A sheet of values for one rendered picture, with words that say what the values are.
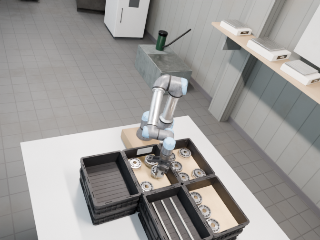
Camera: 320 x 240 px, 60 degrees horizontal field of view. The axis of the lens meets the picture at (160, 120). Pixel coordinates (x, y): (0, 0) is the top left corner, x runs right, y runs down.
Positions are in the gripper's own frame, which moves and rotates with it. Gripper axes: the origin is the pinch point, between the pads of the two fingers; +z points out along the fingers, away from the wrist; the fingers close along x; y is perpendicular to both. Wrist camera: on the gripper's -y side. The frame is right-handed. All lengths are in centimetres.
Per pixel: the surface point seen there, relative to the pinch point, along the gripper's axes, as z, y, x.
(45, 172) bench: 15, -74, -25
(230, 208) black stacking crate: -1, 57, -3
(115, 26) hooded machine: 55, -198, 356
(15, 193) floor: 85, -118, -13
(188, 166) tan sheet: 2.0, 20.7, 21.7
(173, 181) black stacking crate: -2.1, 13.7, -1.8
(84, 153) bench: 15, -61, 5
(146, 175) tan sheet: 2.1, -6.0, -3.1
